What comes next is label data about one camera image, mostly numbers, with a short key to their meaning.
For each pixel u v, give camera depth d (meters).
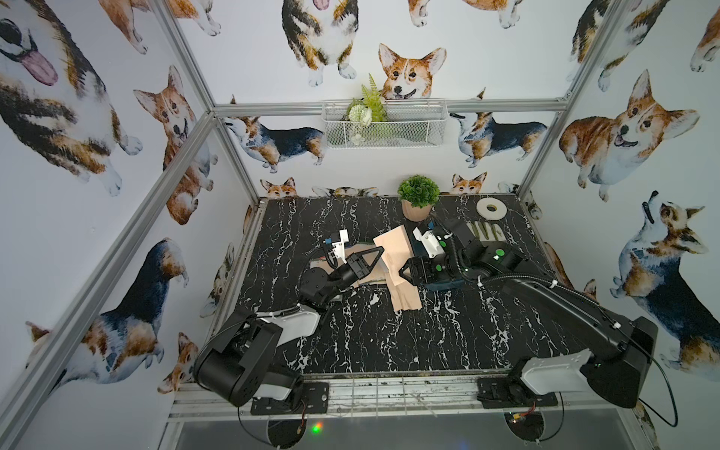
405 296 0.92
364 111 0.82
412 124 0.92
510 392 0.67
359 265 0.69
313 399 0.75
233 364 0.43
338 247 0.73
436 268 0.63
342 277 0.71
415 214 1.07
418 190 1.01
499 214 1.17
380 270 0.73
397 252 0.75
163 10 0.70
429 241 0.66
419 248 0.67
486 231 1.10
